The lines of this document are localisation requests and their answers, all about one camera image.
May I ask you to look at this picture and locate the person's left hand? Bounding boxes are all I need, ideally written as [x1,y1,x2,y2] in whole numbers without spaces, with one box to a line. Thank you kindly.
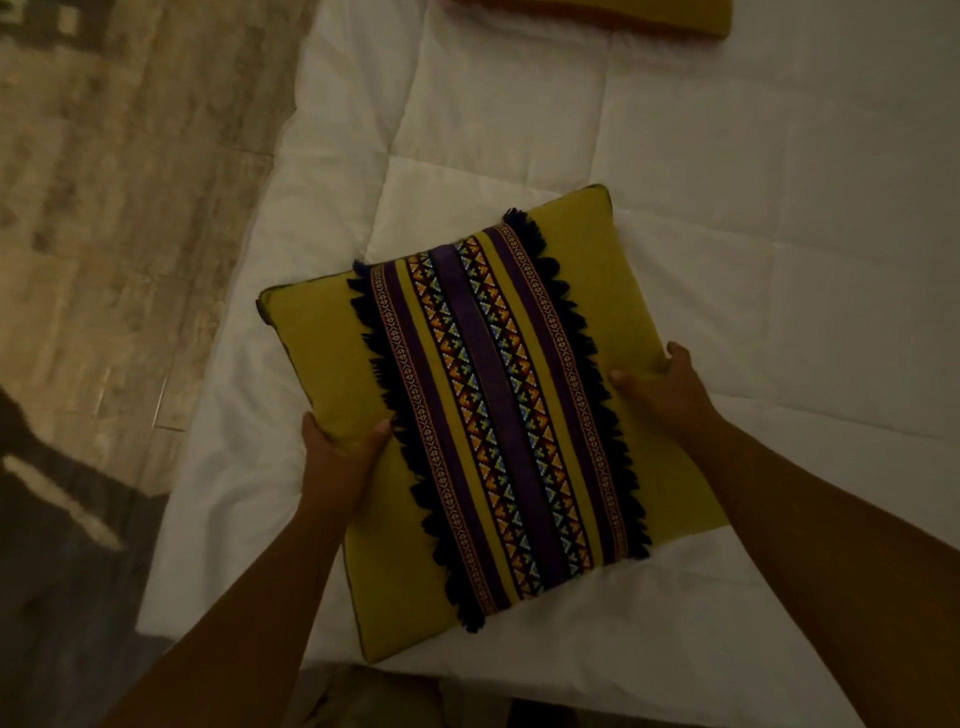
[299,410,395,526]

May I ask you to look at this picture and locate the person's right hand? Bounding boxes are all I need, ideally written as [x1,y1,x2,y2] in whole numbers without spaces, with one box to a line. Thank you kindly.
[608,341,721,444]

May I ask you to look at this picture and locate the yellow embroidered cushion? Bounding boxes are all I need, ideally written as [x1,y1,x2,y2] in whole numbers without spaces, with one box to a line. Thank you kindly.
[457,0,735,39]
[256,183,729,665]

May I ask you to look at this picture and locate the white quilted bed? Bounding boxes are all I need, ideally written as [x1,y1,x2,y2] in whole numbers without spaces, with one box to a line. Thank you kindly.
[137,0,960,728]

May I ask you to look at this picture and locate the person's left forearm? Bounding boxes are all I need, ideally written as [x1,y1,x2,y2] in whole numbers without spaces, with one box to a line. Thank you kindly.
[97,502,354,728]

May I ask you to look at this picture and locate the person's right forearm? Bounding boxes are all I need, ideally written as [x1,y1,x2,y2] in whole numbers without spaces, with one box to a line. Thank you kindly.
[674,416,960,728]

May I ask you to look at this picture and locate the person's light trousers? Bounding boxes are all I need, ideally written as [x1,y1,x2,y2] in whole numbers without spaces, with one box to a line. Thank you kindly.
[299,663,526,728]

